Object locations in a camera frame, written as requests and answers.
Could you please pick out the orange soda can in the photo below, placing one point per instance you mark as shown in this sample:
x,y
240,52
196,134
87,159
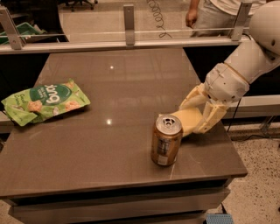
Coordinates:
x,y
166,140

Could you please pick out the green bin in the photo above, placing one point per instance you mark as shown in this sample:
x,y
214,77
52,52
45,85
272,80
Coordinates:
x,y
25,30

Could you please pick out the right metal rail bracket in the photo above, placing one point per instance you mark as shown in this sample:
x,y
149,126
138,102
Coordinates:
x,y
240,20

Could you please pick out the yellow sponge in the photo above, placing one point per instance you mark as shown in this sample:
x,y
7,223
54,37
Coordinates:
x,y
185,120

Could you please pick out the glass barrier panel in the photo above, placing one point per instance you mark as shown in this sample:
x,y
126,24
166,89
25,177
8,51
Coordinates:
x,y
157,22

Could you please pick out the blue mat piece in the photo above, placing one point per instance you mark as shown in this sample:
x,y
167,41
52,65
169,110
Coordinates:
x,y
212,218

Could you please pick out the metal rail bracket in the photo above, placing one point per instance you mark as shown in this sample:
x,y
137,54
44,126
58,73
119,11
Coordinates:
x,y
129,24
16,43
240,20

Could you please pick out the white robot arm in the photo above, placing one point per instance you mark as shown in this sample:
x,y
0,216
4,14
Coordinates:
x,y
256,57

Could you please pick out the bystander hand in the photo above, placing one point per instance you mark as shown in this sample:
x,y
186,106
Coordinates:
x,y
191,17

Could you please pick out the office chair base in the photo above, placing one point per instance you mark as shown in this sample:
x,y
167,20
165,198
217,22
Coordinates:
x,y
77,4

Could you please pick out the left metal rail bracket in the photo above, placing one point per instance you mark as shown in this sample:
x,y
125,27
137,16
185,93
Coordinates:
x,y
16,43

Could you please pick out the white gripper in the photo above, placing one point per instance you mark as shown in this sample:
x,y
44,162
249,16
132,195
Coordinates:
x,y
226,83

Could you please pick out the bystander in white shirt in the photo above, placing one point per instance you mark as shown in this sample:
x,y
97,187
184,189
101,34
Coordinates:
x,y
216,17

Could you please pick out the green snack bag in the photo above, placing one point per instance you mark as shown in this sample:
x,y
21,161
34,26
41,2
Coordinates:
x,y
40,103

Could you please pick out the middle metal rail bracket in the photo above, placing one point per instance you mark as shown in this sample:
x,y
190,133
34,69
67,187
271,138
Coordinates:
x,y
129,24

